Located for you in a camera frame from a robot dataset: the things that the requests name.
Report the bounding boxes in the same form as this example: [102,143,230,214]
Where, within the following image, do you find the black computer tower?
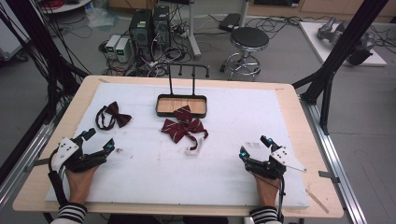
[152,5,172,50]
[128,8,153,61]

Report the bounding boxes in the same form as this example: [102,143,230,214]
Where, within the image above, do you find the aluminium rail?
[299,94,369,224]
[0,96,74,210]

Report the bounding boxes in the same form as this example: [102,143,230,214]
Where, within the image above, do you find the white table leg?
[186,0,202,60]

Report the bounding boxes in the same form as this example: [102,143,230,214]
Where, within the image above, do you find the striped maroon bow tie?
[160,105,210,157]

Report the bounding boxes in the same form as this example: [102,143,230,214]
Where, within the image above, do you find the grey equipment case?
[0,0,31,63]

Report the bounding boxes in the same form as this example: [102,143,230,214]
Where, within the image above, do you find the clear plastic bag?
[84,7,120,30]

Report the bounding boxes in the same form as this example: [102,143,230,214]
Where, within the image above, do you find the white board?
[298,21,388,67]

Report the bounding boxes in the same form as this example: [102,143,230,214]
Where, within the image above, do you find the black rack with wooden tray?
[155,63,210,119]

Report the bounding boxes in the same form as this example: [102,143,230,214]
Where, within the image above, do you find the thin wooden stick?
[305,189,330,215]

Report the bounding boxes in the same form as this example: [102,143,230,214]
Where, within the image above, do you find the flat black box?
[218,12,242,33]

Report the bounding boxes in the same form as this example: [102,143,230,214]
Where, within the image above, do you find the person's left hand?
[64,164,101,207]

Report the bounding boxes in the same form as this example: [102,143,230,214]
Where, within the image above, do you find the person's right hand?
[252,173,281,208]

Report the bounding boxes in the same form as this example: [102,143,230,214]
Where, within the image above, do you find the thick black sleeved gripper cable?
[47,148,70,207]

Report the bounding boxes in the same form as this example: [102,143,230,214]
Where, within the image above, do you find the metal clamp bracket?
[318,170,341,185]
[23,158,50,174]

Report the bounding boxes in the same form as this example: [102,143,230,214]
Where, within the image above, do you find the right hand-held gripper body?
[246,145,308,181]

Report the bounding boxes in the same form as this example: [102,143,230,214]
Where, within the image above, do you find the white foam mat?
[45,82,311,209]

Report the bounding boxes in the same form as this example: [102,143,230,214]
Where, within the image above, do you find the black metal frame post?
[291,0,390,136]

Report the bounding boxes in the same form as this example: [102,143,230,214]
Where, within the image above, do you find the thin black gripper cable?
[277,175,287,224]

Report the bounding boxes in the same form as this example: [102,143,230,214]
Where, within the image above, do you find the computer tower units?
[98,3,200,78]

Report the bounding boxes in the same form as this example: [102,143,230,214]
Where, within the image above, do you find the black round stool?
[219,26,271,82]

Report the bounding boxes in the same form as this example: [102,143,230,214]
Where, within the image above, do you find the black frame with cable bundle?
[0,0,92,185]

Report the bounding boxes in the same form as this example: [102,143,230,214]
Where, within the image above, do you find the round white table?
[39,0,92,15]

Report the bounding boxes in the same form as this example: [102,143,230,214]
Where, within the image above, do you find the plain maroon bow tie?
[94,101,133,132]

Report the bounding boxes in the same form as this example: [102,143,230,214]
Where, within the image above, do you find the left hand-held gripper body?
[50,135,109,174]

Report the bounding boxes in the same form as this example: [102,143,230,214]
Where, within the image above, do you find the white bench power supply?
[105,34,121,60]
[114,36,132,63]

